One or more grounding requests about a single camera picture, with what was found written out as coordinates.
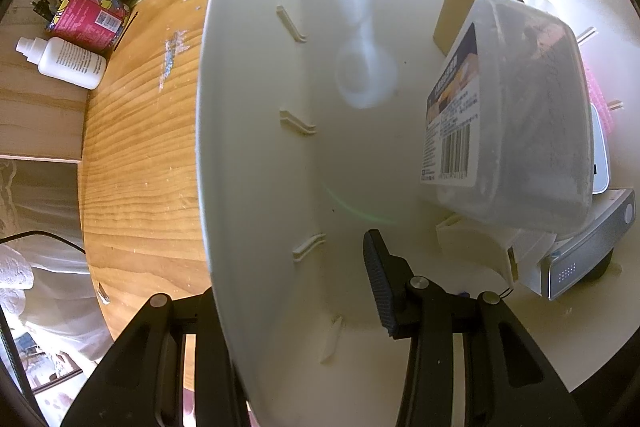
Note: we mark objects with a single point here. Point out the white quilted blanket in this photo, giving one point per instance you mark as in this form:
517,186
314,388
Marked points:
45,307

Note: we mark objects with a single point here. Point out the translucent plastic box blue label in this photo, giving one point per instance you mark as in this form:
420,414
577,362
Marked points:
525,107

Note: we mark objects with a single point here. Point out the small white digital camera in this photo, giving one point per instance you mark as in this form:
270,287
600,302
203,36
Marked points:
585,252

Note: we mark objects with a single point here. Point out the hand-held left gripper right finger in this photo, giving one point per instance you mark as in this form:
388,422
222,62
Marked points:
377,277

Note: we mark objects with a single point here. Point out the white spray bottle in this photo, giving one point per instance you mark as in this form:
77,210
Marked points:
70,62

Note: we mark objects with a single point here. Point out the pink patterned can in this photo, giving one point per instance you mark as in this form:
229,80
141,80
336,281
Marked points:
85,14

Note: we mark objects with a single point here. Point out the white plastic organizer tray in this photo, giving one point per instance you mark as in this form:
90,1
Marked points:
280,167

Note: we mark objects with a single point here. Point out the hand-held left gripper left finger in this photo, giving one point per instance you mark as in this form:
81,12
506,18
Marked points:
200,317

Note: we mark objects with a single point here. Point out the pink stick-shaped case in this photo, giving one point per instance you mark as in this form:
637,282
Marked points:
597,102

